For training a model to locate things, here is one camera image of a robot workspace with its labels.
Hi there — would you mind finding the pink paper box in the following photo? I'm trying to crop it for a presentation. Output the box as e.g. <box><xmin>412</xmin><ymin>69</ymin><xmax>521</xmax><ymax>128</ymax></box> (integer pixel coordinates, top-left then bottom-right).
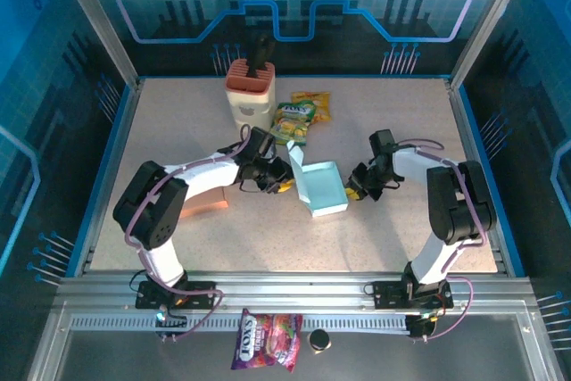
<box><xmin>178</xmin><ymin>186</ymin><xmax>229</xmax><ymax>220</ymax></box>

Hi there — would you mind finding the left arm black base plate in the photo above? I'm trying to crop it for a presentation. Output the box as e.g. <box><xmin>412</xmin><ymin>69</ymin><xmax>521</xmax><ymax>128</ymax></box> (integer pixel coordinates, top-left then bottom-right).
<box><xmin>135</xmin><ymin>279</ymin><xmax>218</xmax><ymax>311</ymax></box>

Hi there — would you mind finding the grey metal shelf panel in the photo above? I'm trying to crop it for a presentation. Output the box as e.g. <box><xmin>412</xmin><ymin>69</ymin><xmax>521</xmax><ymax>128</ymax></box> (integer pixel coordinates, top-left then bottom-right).
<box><xmin>30</xmin><ymin>304</ymin><xmax>563</xmax><ymax>381</ymax></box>

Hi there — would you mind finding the purple berries candy bag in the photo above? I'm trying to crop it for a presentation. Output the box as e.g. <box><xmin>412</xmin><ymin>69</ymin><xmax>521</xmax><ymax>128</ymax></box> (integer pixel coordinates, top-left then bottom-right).
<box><xmin>230</xmin><ymin>308</ymin><xmax>304</xmax><ymax>373</ymax></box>

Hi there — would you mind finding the black round cap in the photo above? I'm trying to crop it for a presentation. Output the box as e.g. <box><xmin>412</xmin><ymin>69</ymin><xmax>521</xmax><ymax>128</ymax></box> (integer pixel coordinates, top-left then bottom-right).
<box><xmin>308</xmin><ymin>328</ymin><xmax>332</xmax><ymax>355</ymax></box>

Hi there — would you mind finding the light blue paper box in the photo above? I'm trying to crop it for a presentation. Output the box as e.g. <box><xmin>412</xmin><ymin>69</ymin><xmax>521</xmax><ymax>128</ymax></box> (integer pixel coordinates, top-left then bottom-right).
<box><xmin>286</xmin><ymin>139</ymin><xmax>349</xmax><ymax>219</ymax></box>

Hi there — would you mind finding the yellow candy bag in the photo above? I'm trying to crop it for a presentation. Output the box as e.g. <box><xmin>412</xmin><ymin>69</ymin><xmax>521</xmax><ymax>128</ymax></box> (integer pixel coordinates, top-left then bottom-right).
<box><xmin>291</xmin><ymin>91</ymin><xmax>332</xmax><ymax>125</ymax></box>

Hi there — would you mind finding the cream knife block pink top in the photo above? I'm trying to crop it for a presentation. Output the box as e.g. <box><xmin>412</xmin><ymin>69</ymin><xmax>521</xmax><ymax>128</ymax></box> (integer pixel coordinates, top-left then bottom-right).
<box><xmin>224</xmin><ymin>58</ymin><xmax>277</xmax><ymax>136</ymax></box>

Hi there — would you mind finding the black electronics module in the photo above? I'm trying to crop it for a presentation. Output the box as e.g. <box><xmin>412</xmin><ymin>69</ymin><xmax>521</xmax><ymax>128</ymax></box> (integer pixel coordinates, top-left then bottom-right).
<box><xmin>154</xmin><ymin>307</ymin><xmax>188</xmax><ymax>341</ymax></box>
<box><xmin>405</xmin><ymin>312</ymin><xmax>441</xmax><ymax>341</ymax></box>

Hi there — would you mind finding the aluminium side rail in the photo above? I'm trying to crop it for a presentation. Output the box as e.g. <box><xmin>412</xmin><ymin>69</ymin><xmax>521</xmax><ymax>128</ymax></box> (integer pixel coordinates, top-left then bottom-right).
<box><xmin>444</xmin><ymin>79</ymin><xmax>510</xmax><ymax>276</ymax></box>
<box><xmin>75</xmin><ymin>79</ymin><xmax>145</xmax><ymax>276</ymax></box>

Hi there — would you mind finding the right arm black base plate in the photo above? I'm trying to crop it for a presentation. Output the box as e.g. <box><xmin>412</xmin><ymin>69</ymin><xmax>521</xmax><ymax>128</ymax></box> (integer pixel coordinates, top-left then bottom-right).
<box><xmin>371</xmin><ymin>279</ymin><xmax>455</xmax><ymax>311</ymax></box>

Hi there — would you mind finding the slotted grey cable duct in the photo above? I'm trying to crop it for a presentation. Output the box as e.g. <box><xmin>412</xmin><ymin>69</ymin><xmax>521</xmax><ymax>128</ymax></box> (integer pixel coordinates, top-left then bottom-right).
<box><xmin>70</xmin><ymin>314</ymin><xmax>414</xmax><ymax>333</ymax></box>

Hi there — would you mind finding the green candy bag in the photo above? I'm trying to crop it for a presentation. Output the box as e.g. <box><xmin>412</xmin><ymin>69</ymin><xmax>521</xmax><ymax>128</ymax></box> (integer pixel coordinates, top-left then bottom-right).
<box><xmin>269</xmin><ymin>102</ymin><xmax>316</xmax><ymax>146</ymax></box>

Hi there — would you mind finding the aluminium front rail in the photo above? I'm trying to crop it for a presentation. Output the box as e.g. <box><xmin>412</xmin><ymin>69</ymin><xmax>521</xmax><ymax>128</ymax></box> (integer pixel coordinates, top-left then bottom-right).
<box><xmin>53</xmin><ymin>271</ymin><xmax>536</xmax><ymax>311</ymax></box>

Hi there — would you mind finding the aluminium frame post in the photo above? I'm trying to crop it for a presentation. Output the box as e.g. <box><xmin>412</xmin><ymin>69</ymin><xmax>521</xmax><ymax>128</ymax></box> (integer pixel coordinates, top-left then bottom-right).
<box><xmin>449</xmin><ymin>0</ymin><xmax>536</xmax><ymax>90</ymax></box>
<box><xmin>51</xmin><ymin>0</ymin><xmax>140</xmax><ymax>90</ymax></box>

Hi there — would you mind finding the black knife handle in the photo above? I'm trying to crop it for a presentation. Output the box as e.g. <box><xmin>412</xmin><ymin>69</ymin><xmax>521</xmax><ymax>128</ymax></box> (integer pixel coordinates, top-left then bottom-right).
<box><xmin>247</xmin><ymin>32</ymin><xmax>274</xmax><ymax>79</ymax></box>

